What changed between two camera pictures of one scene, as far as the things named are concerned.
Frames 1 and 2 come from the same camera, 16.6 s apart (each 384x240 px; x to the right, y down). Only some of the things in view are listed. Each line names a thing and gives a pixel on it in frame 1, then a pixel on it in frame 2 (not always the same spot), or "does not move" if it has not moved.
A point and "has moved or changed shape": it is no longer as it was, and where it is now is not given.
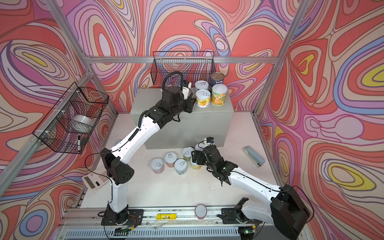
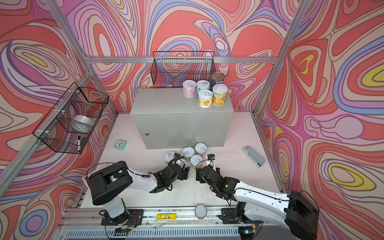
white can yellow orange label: x=203 y=98 does not move
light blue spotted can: x=201 y=84 does not move
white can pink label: x=157 y=166 has moved or changed shape
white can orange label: x=170 y=158 does not move
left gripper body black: x=186 y=107 → x=181 y=176
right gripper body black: x=202 y=160 → x=198 y=176
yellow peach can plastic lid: x=219 y=92 does not move
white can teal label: x=180 y=166 does not move
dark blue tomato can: x=216 y=78 does not move
